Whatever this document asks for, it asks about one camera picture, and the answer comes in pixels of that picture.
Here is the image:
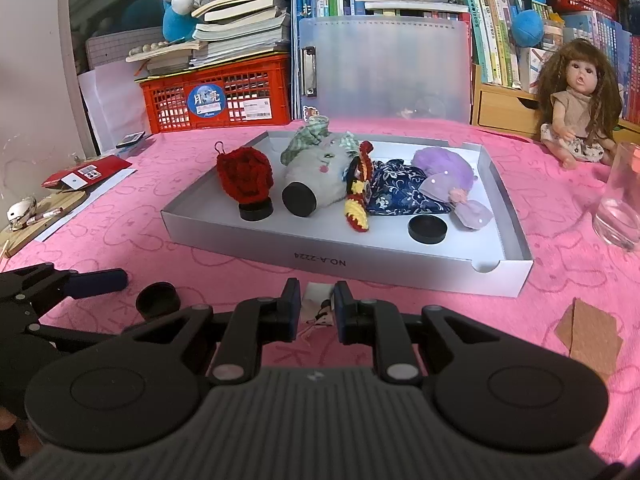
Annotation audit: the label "brown-haired baby doll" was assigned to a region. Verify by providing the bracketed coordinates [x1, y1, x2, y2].
[537, 38, 623, 169]

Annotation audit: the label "wooden drawer organiser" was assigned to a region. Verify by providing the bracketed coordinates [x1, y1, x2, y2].
[470, 65, 640, 143]

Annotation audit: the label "blue round plush toy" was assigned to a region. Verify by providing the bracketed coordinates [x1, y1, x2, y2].
[470, 0, 546, 46]

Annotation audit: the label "red crochet pouch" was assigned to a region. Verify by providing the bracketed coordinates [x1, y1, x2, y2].
[216, 142, 275, 207]

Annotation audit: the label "red plastic crate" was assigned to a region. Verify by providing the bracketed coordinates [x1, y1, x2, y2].
[140, 54, 292, 133]

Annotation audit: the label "grey grid cutting mat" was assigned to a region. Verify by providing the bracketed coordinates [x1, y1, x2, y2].
[85, 30, 166, 71]

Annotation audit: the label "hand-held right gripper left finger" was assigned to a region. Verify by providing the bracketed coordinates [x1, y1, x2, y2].
[120, 277, 302, 386]

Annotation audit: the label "pink bunny print towel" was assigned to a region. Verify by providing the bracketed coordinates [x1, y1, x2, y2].
[0, 117, 640, 466]

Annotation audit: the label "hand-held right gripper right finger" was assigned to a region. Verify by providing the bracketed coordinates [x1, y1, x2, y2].
[334, 280, 571, 386]

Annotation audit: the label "red booklet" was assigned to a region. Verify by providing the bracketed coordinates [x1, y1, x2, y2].
[41, 155, 133, 192]

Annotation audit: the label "yellow red crochet charm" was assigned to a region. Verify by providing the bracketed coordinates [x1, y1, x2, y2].
[345, 141, 375, 233]

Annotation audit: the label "silver pen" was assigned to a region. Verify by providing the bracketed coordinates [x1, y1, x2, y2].
[25, 207, 66, 226]

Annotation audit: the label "blue white plush toy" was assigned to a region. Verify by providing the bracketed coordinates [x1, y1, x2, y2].
[162, 0, 203, 43]

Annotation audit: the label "purple fluffy pouch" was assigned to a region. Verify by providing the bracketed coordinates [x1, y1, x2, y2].
[411, 146, 493, 231]

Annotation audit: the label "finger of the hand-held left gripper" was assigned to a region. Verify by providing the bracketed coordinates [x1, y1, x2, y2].
[27, 321, 126, 356]
[0, 266, 128, 311]

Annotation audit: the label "blue floral fabric pouch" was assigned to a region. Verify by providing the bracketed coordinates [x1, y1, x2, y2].
[362, 159, 453, 217]

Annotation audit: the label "grey cardboard box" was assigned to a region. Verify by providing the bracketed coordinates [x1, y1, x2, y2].
[161, 130, 535, 298]

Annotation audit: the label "clear drinking glass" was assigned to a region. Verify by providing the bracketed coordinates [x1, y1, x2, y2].
[592, 141, 640, 252]

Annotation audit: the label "small clear plastic packet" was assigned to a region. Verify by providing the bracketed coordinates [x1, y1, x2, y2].
[298, 282, 337, 341]

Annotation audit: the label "green gingham floral pouch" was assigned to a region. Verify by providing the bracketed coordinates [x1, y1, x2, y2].
[281, 116, 358, 166]

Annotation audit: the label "wooden bead string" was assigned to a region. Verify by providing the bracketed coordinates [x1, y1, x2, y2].
[127, 40, 168, 58]

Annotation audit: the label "brown cardboard piece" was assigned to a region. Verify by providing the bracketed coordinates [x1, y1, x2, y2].
[554, 297, 625, 383]

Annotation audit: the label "black round puck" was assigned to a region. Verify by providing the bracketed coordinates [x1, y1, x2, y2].
[408, 215, 448, 245]
[240, 200, 274, 221]
[282, 182, 319, 217]
[136, 282, 181, 318]

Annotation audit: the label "white fluffy plush pouch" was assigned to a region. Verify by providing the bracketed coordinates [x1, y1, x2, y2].
[282, 132, 361, 211]

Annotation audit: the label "translucent clipboard folder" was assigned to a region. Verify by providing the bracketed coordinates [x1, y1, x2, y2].
[298, 16, 473, 123]

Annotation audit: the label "leaning white paper sheets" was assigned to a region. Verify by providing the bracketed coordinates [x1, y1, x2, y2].
[77, 60, 151, 156]

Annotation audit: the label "row of upright books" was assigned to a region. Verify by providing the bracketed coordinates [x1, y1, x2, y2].
[470, 0, 640, 126]

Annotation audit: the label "stack of books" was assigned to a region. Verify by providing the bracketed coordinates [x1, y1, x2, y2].
[125, 0, 293, 78]

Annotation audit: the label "wooden board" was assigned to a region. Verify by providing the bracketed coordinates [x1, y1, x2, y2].
[0, 191, 90, 259]

